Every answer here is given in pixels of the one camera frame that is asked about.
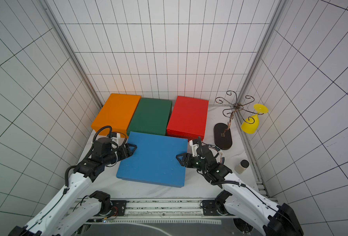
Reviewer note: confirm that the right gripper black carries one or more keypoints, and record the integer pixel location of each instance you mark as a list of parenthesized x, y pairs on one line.
[(187, 159)]

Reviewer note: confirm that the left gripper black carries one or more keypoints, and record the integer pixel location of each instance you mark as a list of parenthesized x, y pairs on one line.
[(127, 153)]

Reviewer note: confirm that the blue shoebox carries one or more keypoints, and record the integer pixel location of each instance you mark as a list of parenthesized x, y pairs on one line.
[(154, 161)]

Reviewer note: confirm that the orange shoebox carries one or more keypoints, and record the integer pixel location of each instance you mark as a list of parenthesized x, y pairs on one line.
[(117, 112)]

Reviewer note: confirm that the red shoebox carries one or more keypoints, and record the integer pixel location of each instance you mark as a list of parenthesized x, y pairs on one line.
[(188, 118)]

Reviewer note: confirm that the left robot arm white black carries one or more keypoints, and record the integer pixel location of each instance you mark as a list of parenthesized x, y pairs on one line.
[(54, 219)]

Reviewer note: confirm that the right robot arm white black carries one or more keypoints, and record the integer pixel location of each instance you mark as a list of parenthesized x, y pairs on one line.
[(240, 200)]

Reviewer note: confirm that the white plate striped rim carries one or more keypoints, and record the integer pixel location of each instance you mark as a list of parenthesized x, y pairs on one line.
[(219, 153)]

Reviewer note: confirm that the green shoebox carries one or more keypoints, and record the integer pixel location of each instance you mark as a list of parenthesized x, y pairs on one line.
[(151, 116)]

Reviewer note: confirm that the small jar black lid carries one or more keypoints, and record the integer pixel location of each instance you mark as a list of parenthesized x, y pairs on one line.
[(242, 166)]

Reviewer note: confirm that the yellow plastic wine glass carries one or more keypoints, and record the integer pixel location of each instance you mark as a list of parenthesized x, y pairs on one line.
[(251, 123)]

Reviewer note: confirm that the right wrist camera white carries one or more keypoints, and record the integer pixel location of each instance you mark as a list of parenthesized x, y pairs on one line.
[(194, 144)]

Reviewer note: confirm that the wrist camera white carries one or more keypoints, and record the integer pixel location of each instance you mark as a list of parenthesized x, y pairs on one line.
[(194, 144), (114, 135)]

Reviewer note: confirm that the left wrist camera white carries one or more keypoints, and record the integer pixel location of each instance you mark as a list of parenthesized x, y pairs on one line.
[(114, 135)]

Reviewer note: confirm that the metal wire cup stand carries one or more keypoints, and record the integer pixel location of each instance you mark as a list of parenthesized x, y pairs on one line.
[(222, 134)]

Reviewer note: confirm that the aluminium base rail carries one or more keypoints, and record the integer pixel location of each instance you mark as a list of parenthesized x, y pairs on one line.
[(145, 208)]

